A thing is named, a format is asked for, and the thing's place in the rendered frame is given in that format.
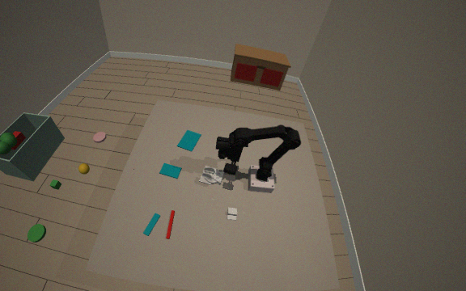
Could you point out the teal flat rectangular plate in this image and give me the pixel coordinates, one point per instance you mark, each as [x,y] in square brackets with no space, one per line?
[170,170]

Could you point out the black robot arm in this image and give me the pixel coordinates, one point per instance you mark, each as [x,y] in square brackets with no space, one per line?
[241,137]

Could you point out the teal flat bar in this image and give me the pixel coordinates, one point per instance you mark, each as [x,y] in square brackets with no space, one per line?
[151,225]

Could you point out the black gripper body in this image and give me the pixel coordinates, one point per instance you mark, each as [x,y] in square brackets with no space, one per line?
[230,168]

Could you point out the teal flat square plate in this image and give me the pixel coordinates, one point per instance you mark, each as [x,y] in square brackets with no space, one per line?
[189,140]

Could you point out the red flat bar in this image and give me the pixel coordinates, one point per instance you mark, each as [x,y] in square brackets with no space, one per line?
[170,224]

